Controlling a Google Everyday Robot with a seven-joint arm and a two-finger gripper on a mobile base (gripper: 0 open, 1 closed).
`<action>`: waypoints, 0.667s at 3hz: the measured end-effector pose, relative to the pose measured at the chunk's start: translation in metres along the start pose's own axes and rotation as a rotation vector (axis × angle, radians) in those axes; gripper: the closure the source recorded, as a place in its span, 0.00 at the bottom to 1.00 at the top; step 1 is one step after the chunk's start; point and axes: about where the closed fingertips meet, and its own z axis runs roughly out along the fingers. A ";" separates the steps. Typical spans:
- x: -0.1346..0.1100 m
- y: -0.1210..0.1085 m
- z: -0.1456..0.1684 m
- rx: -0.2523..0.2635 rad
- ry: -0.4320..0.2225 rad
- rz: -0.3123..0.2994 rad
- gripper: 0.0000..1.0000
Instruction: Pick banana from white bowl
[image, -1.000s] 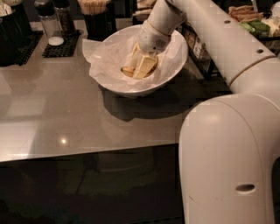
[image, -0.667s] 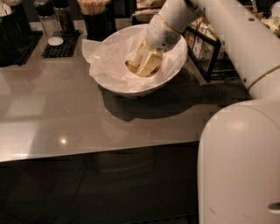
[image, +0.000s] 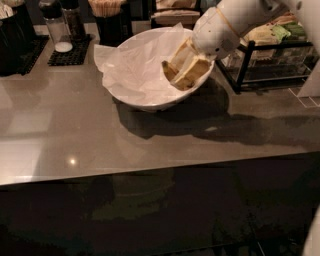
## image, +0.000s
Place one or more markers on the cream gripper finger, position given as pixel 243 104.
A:
pixel 186 80
pixel 185 58

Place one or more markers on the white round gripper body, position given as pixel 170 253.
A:
pixel 213 34

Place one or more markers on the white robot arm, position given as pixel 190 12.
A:
pixel 287 183

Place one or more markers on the white paper bowl liner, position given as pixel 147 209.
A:
pixel 133 70

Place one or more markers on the white ceramic bowl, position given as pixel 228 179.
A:
pixel 156 100

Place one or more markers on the black napkin holder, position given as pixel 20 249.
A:
pixel 167 13

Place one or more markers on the assorted tea sachets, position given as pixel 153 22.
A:
pixel 283 30

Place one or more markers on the black cup of stir sticks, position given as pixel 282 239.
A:
pixel 113 20

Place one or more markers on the black rubber mat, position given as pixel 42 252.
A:
pixel 74 57
pixel 34 50

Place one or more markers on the dark pepper shaker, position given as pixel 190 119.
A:
pixel 71 10

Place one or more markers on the glass sugar shaker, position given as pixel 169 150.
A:
pixel 53 17

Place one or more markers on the black rubber mat left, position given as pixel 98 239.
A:
pixel 34 50

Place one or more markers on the black container far left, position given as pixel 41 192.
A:
pixel 16 36

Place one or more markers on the black wire sachet rack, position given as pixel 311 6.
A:
pixel 243 73

